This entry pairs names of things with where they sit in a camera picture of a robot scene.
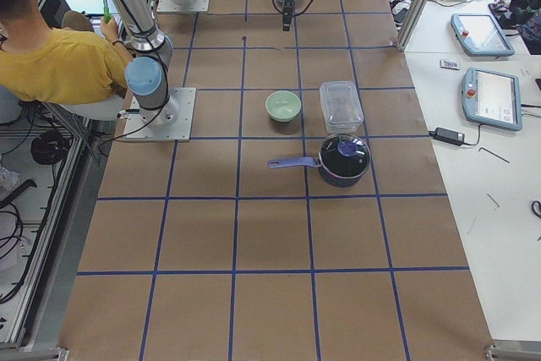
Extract green bowl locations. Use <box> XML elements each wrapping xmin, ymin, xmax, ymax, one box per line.
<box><xmin>265</xmin><ymin>90</ymin><xmax>302</xmax><ymax>123</ymax></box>

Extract clear plastic food container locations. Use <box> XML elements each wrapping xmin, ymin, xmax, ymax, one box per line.
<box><xmin>320</xmin><ymin>80</ymin><xmax>364</xmax><ymax>134</ymax></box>

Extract dark blue saucepan with lid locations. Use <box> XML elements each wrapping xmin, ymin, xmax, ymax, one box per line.
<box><xmin>267</xmin><ymin>134</ymin><xmax>371</xmax><ymax>188</ymax></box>

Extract upper teach pendant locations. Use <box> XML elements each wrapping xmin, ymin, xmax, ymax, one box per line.
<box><xmin>450</xmin><ymin>14</ymin><xmax>515</xmax><ymax>57</ymax></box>

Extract teach pendant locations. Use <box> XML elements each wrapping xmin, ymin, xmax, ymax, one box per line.
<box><xmin>462</xmin><ymin>68</ymin><xmax>522</xmax><ymax>131</ymax></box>
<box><xmin>450</xmin><ymin>14</ymin><xmax>515</xmax><ymax>57</ymax></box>

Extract black power adapter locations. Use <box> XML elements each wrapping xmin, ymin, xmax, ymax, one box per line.
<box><xmin>429</xmin><ymin>127</ymin><xmax>465</xmax><ymax>146</ymax></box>

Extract lower teach pendant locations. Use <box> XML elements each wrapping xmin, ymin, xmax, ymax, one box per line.
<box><xmin>462</xmin><ymin>68</ymin><xmax>522</xmax><ymax>131</ymax></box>

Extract person in yellow shirt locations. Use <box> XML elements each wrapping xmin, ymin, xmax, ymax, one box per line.
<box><xmin>1</xmin><ymin>0</ymin><xmax>132</xmax><ymax>105</ymax></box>

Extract green handled tool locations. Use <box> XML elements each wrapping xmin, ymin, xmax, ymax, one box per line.
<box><xmin>103</xmin><ymin>1</ymin><xmax>112</xmax><ymax>24</ymax></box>

